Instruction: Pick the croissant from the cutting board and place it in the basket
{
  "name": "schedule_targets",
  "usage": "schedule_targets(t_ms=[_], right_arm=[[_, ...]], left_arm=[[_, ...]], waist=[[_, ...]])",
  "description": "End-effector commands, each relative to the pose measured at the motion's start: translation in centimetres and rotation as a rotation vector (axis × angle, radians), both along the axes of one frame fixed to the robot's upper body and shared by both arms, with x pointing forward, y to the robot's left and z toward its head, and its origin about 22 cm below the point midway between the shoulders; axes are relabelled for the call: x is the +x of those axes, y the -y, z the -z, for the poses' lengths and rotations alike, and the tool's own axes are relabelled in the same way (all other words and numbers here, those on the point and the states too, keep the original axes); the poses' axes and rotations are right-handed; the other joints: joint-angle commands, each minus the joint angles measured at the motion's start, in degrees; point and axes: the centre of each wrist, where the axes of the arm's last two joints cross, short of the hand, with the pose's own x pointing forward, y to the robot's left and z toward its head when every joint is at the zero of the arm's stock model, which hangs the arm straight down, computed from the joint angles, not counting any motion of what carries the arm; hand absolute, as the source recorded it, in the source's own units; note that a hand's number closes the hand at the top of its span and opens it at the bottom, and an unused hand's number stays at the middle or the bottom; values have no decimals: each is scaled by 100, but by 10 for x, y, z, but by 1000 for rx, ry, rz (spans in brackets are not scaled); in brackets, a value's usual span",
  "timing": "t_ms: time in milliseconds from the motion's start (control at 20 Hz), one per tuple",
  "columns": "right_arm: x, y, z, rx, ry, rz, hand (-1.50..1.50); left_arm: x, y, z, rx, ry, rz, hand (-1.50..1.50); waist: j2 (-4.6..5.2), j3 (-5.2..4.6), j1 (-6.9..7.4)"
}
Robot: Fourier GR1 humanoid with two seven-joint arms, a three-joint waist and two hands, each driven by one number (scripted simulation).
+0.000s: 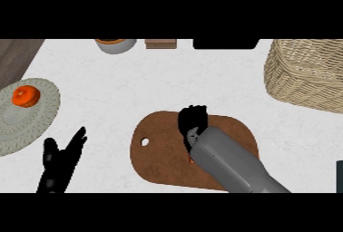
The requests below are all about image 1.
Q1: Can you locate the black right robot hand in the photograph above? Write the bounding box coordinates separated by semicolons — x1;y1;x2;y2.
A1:
177;104;210;152

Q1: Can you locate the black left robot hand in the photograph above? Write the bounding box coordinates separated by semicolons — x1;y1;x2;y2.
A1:
35;126;89;194

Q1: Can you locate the brown wooden cutting board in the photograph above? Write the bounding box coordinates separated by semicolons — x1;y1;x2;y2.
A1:
128;110;262;192

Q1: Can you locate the tan wicker basket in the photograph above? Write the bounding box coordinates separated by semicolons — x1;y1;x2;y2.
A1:
263;39;343;115

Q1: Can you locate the round grey woven placemat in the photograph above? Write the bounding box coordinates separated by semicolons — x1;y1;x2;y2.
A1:
0;77;62;158

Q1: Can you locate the orange round fruit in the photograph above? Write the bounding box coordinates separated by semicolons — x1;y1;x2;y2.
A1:
10;84;43;109

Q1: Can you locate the small brown wooden block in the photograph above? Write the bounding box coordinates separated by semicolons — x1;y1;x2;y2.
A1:
145;39;179;50

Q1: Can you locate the black flat appliance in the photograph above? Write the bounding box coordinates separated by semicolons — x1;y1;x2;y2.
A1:
192;39;262;51

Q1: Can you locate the grey pot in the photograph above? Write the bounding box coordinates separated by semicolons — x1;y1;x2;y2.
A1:
93;39;137;55

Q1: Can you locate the dark grey-brown panel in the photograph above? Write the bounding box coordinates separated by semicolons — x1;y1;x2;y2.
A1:
0;39;47;91

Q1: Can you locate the dark grey object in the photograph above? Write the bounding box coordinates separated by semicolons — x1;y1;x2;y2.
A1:
335;160;343;194

